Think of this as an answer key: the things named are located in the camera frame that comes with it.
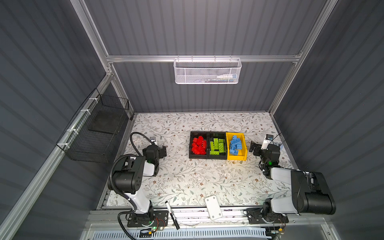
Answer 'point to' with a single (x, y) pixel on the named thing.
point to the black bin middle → (211, 135)
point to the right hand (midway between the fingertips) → (262, 142)
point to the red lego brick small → (204, 143)
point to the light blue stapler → (282, 148)
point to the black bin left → (194, 134)
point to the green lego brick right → (212, 147)
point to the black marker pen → (172, 215)
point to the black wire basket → (93, 134)
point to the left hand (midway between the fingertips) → (156, 146)
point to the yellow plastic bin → (242, 153)
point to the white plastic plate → (213, 207)
